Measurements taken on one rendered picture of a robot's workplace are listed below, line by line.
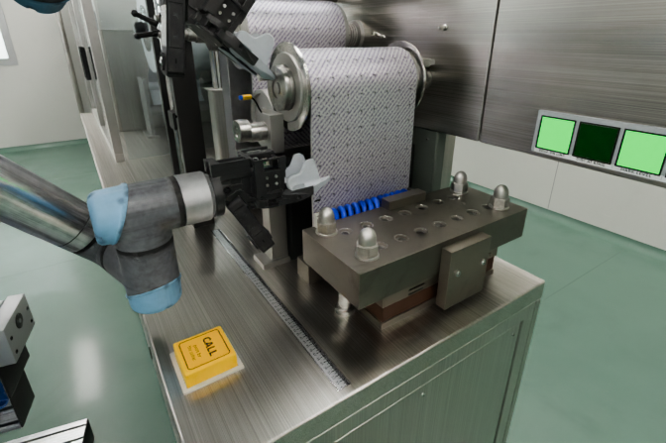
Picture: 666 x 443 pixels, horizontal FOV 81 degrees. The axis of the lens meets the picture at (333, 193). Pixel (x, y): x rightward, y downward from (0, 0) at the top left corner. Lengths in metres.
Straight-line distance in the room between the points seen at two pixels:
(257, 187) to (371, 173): 0.25
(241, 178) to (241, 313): 0.23
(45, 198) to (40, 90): 5.52
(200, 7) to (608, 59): 0.58
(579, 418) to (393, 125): 1.45
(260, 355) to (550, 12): 0.68
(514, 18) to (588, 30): 0.12
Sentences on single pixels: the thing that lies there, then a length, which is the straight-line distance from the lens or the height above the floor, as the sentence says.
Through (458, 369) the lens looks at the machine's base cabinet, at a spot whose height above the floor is 0.81.
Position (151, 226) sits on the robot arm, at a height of 1.10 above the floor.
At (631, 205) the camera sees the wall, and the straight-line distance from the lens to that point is 3.27.
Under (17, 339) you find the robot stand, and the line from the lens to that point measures 1.13.
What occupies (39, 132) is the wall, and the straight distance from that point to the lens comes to 6.23.
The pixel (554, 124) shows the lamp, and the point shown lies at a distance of 0.72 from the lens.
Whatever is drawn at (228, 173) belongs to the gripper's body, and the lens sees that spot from 0.59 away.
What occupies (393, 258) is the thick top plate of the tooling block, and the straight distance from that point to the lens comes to 0.58.
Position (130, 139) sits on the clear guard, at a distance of 1.63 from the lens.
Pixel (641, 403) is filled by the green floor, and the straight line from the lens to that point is 2.10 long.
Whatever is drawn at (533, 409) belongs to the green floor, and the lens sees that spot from 1.87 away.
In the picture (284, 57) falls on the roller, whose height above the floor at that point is 1.30.
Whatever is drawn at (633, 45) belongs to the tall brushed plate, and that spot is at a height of 1.32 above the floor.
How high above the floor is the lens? 1.33
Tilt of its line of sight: 22 degrees down
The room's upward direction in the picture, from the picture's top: straight up
